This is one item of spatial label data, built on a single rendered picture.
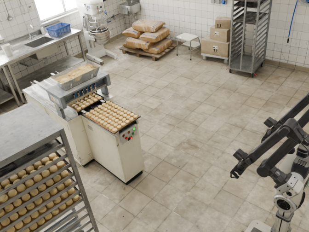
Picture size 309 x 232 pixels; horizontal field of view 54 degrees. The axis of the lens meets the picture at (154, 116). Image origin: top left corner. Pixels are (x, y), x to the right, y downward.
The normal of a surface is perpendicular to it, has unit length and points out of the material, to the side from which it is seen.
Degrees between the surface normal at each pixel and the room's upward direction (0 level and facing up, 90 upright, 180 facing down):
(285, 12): 90
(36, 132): 0
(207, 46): 89
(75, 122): 90
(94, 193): 0
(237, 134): 0
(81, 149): 90
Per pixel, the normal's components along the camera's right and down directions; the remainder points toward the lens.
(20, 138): -0.10, -0.81
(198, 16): -0.63, 0.50
